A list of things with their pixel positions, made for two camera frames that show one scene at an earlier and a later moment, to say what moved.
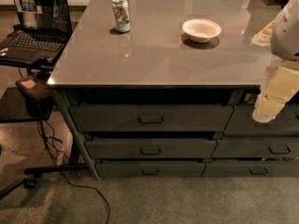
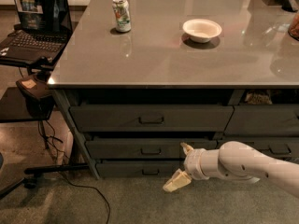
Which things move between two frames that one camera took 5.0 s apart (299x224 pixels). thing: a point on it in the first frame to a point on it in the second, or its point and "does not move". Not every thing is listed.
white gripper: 286,35 to 192,163
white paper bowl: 201,30 does not move
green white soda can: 121,10 does not move
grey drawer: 151,148 does not move
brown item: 263,36 to 293,28
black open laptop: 43,26 does not move
